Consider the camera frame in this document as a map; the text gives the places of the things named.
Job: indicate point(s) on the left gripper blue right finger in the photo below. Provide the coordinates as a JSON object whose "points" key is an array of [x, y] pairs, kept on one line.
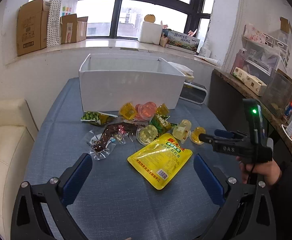
{"points": [[213, 180]]}

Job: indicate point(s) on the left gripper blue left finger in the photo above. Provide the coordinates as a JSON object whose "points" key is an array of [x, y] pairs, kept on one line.
{"points": [[73, 178]]}

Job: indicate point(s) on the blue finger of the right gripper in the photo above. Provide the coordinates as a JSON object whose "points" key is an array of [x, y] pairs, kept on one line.
{"points": [[224, 134], [206, 138]]}

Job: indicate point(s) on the yellow snack pouch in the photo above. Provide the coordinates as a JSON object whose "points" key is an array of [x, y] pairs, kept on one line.
{"points": [[160, 161]]}

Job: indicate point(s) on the clear jelly cup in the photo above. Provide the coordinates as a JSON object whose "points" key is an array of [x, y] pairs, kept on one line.
{"points": [[146, 135]]}

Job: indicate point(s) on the pink jelly cup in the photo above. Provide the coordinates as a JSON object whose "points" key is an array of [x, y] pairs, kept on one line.
{"points": [[145, 112]]}

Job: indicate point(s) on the green peas snack packet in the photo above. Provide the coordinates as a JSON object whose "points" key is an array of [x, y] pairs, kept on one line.
{"points": [[97, 118]]}

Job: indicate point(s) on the yellow jelly cup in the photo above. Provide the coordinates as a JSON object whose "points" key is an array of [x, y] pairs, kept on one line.
{"points": [[128, 111]]}

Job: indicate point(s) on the orange lid jelly cup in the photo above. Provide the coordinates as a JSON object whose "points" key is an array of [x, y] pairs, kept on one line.
{"points": [[182, 131]]}

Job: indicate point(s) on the person's right hand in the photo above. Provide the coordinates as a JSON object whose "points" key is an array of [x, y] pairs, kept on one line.
{"points": [[269, 170]]}

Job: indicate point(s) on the amber jelly cup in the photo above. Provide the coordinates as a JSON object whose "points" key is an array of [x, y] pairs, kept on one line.
{"points": [[195, 135]]}

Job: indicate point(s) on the small green snack packet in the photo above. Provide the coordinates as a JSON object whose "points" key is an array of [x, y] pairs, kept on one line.
{"points": [[161, 123]]}

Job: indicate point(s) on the dark dried meat packet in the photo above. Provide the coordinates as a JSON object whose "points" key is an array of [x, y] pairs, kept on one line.
{"points": [[102, 144]]}

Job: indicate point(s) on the beige tissue box on counter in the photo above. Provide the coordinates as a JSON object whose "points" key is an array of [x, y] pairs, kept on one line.
{"points": [[251, 81]]}

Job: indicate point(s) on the cream leather sofa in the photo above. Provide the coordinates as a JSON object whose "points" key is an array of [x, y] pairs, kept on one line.
{"points": [[18, 133]]}

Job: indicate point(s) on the clear plastic drawer organizer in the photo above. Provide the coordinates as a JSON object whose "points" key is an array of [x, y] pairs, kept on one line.
{"points": [[263, 53]]}

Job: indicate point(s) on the landscape printed gift box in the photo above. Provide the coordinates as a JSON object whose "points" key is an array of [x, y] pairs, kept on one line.
{"points": [[180, 41]]}

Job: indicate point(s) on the white open storage box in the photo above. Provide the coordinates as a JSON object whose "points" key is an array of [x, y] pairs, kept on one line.
{"points": [[108, 81]]}

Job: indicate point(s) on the white foam box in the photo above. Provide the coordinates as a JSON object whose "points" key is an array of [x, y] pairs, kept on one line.
{"points": [[150, 33]]}

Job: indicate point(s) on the open small cardboard box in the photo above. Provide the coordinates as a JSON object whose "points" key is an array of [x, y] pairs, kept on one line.
{"points": [[73, 28]]}

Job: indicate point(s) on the tall brown cardboard box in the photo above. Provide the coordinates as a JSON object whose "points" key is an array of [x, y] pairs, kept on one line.
{"points": [[32, 26]]}

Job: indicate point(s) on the white dotted paper bag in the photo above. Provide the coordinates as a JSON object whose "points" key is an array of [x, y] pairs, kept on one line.
{"points": [[58, 8]]}

